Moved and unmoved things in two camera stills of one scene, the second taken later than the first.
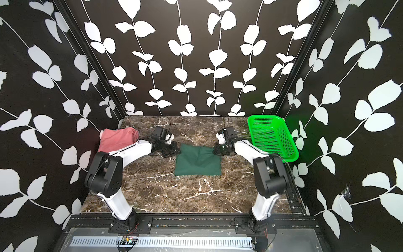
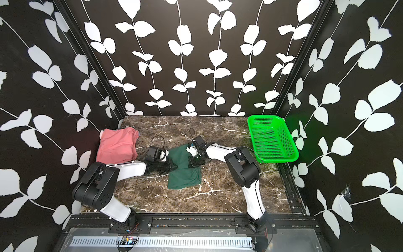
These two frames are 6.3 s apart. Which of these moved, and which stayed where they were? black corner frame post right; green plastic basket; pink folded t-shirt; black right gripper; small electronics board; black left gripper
Moved: black left gripper; black right gripper
Stayed: pink folded t-shirt; green plastic basket; black corner frame post right; small electronics board
